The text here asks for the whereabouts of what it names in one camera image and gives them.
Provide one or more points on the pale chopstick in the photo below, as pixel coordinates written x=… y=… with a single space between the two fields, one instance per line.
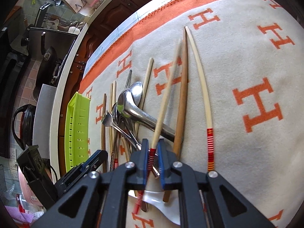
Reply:
x=146 y=82

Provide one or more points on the short dark wooden chopstick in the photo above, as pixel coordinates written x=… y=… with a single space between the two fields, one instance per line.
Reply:
x=103 y=132

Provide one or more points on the wooden cutting board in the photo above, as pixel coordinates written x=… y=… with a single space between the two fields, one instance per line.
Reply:
x=75 y=5

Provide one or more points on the steel fork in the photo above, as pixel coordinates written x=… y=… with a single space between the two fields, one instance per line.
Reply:
x=106 y=122

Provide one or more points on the steel chopstick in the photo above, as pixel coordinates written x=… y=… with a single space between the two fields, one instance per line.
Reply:
x=128 y=79

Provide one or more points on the orange and cream H blanket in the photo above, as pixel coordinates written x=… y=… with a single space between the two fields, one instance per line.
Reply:
x=252 y=56

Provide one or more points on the small steel spoon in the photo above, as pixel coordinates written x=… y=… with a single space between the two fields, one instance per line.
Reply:
x=136 y=91

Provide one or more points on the cream chopstick red striped end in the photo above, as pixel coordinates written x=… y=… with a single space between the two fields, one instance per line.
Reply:
x=159 y=126

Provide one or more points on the cream chopstick red band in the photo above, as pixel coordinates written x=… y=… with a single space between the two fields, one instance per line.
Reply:
x=114 y=131

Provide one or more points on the steel spoon gold handle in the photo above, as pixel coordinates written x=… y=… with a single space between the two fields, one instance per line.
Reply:
x=128 y=125

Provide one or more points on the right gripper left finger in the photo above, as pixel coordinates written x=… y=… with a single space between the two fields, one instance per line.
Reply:
x=99 y=200

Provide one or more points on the white ceramic soup spoon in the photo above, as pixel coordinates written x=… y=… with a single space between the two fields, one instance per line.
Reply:
x=159 y=214

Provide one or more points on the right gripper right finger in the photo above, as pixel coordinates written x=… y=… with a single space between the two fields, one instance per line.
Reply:
x=206 y=200

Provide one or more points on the light wooden chopstick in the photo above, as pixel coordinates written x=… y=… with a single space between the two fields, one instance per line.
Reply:
x=110 y=129

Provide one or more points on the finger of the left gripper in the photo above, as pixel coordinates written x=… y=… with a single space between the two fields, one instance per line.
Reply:
x=65 y=183

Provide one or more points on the large steel spoon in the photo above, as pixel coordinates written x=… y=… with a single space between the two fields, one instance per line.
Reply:
x=127 y=108

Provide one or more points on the long brown wooden chopstick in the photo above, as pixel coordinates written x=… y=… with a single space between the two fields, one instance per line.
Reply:
x=183 y=96

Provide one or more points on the green plastic utensil tray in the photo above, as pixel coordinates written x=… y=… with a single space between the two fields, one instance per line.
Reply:
x=76 y=131

